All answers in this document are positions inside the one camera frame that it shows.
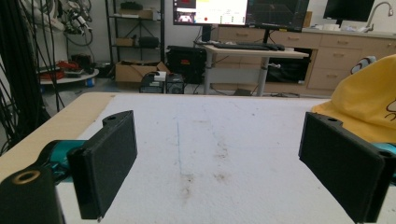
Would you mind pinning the black hard case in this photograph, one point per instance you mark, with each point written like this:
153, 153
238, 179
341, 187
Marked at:
186, 63

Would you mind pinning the lit computer monitor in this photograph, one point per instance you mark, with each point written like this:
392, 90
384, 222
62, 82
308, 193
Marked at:
214, 12

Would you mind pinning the black computer case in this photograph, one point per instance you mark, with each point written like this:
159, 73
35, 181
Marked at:
175, 84

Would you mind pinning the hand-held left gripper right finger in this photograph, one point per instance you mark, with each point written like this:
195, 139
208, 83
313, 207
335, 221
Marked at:
339, 161

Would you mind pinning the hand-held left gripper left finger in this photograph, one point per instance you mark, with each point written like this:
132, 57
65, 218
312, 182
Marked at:
102, 165

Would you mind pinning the black metal shelf rack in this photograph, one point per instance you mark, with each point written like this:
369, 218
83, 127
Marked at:
137, 28

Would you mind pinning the black monitor by sink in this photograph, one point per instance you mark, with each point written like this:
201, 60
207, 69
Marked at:
348, 9

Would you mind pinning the dark computer monitor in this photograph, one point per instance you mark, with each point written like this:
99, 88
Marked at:
277, 14

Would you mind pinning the yellow cloth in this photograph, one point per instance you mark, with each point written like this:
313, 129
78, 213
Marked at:
364, 99

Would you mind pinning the small black equipment box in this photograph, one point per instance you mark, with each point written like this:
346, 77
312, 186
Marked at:
151, 83

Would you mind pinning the wooden drawer cabinet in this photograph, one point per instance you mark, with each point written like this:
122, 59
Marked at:
336, 59

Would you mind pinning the light wooden desk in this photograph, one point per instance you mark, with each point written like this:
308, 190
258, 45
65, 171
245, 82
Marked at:
249, 53

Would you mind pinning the round white platform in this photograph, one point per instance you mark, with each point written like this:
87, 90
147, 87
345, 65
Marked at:
70, 77

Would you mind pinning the blue white striped item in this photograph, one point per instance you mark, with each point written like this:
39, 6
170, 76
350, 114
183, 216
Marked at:
362, 63

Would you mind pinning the metal faucet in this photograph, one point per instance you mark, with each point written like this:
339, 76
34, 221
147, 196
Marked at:
375, 12

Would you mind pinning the black keyboard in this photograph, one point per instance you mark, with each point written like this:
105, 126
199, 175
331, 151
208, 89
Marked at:
246, 46

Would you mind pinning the open cardboard box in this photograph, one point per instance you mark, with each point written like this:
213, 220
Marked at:
132, 72

